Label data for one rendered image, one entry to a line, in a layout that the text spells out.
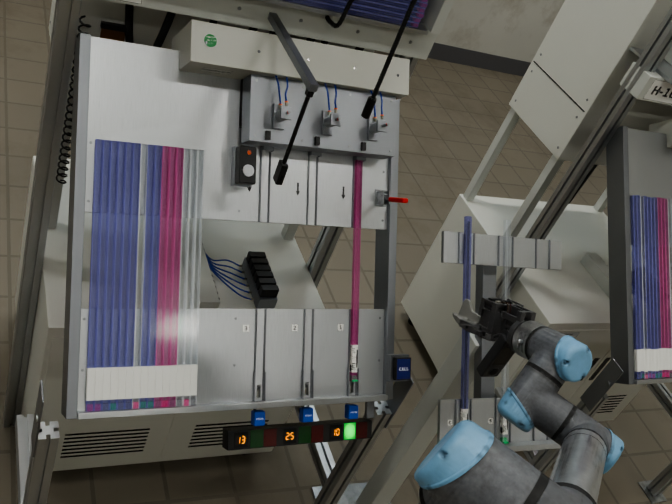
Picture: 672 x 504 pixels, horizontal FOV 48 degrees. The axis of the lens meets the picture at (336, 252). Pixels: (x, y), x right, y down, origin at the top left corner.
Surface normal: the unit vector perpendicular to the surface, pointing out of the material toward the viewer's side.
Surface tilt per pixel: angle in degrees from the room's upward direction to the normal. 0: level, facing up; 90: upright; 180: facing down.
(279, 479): 0
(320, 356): 47
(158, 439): 90
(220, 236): 0
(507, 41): 90
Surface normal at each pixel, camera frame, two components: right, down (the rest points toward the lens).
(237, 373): 0.46, -0.01
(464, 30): 0.31, 0.67
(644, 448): 0.33, -0.74
